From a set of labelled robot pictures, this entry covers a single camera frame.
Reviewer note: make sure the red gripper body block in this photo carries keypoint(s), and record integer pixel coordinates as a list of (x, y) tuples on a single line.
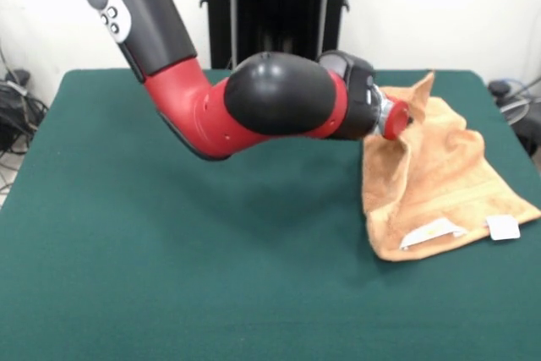
[(397, 120)]

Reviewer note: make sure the orange terry towel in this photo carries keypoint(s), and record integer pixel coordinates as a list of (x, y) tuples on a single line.
[(435, 175)]

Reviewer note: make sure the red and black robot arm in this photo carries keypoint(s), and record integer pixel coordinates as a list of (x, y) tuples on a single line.
[(274, 99)]

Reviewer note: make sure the black upright stand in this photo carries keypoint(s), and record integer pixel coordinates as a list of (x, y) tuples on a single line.
[(274, 6)]

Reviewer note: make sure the dark green table cloth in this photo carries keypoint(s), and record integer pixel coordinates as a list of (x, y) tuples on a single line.
[(169, 251)]

